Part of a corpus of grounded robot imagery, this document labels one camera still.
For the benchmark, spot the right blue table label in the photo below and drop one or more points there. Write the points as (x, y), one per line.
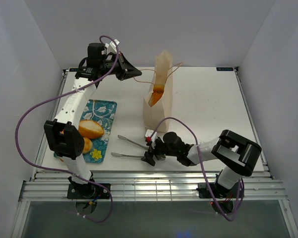
(224, 68)

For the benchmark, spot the aluminium frame rail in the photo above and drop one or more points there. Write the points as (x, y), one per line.
(128, 187)

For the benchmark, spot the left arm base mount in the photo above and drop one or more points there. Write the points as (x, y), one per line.
(86, 191)

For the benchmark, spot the metal serving tongs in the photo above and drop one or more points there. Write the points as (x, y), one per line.
(129, 149)

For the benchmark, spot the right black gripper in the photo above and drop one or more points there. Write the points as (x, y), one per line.
(149, 154)

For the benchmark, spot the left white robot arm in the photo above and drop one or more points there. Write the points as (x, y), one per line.
(62, 132)

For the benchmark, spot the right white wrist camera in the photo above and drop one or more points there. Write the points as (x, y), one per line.
(150, 135)

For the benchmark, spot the small round scored roll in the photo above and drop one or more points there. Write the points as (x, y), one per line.
(88, 145)

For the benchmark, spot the brown paper bag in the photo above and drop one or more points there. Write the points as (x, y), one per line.
(162, 75)

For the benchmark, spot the left blue table label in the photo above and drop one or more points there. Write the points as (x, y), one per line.
(73, 70)

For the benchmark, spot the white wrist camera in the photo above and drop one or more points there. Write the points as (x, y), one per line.
(150, 135)
(111, 48)

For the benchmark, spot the round orange sugared bun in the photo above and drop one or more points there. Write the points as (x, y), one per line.
(157, 93)

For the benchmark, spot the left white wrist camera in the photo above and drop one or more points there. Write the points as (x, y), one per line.
(111, 48)

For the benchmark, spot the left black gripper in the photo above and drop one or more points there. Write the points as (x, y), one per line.
(127, 70)

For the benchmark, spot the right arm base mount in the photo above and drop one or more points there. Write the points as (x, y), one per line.
(219, 192)

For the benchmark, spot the blue table label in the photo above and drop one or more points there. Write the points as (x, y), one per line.
(73, 70)
(224, 68)

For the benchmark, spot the teal patterned tray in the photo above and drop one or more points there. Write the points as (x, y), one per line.
(103, 112)

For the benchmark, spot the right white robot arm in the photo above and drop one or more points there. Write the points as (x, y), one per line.
(238, 153)

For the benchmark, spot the oval split bread loaf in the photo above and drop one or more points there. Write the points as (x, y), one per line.
(90, 129)

